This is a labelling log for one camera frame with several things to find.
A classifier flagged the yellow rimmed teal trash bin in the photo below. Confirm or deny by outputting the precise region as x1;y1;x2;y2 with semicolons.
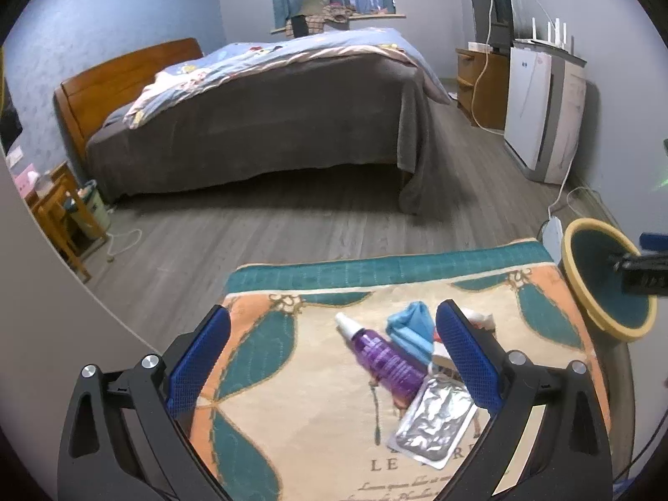
562;218;658;343

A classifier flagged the blue rubber glove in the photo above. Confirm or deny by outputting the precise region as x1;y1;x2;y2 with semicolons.
386;301;435;367

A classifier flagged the purple spray bottle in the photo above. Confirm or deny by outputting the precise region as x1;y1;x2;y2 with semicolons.
335;312;426;405

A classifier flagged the silver foil packet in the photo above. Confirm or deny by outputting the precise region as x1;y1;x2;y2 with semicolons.
387;374;478;471

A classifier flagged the white power strip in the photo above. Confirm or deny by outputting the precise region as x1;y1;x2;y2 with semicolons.
541;216;564;265

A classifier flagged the patterned teal orange rug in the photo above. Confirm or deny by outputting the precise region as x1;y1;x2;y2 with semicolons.
190;239;607;500

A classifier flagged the small green waste bin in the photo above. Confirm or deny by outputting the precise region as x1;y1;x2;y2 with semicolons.
63;180;111;241

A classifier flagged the wooden nightstand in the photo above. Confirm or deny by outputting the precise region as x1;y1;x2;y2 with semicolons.
25;162;108;283

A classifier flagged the white air purifier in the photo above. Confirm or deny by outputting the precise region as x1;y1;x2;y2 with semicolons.
504;41;587;185

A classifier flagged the white wifi router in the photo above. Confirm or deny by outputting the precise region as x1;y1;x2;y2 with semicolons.
514;17;573;56

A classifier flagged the wooden tv cabinet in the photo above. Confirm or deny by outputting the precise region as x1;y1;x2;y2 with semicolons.
455;49;511;131

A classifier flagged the wooden headboard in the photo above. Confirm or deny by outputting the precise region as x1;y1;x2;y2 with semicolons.
54;38;204;166

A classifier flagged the light blue floral quilt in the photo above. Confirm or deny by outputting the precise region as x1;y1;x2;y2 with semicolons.
122;27;448;129

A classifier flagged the bed with grey cover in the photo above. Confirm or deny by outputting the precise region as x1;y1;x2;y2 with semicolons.
84;54;445;216

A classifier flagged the black tv monitor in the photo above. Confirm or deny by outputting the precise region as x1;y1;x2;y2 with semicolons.
471;0;515;56

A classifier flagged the clothes pile on windowsill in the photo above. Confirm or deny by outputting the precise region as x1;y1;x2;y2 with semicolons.
284;0;357;38

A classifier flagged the white power cable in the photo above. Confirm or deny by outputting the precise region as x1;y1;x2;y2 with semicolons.
468;0;607;225

